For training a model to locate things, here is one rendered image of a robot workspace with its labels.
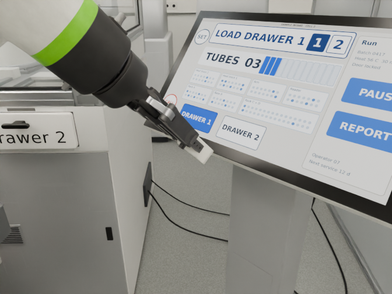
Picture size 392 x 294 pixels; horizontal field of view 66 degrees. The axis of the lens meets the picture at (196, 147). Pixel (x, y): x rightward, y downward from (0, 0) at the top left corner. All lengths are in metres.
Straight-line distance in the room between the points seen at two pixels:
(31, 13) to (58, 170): 0.77
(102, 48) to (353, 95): 0.38
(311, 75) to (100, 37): 0.36
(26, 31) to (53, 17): 0.03
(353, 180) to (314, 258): 1.33
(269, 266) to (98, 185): 0.58
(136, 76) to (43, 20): 0.12
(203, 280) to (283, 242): 0.91
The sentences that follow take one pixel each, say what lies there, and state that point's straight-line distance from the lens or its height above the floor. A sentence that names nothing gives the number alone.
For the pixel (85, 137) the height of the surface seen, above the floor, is 0.85.
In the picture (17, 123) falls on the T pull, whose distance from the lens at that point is 0.98.
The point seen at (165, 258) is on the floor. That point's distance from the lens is 1.70.
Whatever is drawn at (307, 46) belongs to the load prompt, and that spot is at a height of 1.15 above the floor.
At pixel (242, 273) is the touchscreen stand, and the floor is 0.56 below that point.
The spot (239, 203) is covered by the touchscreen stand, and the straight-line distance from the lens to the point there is 0.75.
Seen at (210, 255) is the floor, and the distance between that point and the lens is 1.71.
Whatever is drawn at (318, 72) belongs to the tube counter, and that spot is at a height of 1.11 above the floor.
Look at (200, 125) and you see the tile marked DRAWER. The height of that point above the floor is 0.99.
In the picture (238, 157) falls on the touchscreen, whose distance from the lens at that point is 0.55.
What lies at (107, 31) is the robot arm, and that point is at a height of 1.20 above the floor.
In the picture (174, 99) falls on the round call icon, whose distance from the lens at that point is 0.69.
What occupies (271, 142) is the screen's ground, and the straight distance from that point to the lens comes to 0.54.
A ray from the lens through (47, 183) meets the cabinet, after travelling 1.11.
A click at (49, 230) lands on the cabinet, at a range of 1.23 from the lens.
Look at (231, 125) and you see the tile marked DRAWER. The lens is 0.58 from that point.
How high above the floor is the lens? 1.23
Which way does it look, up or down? 26 degrees down
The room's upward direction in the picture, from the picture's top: straight up
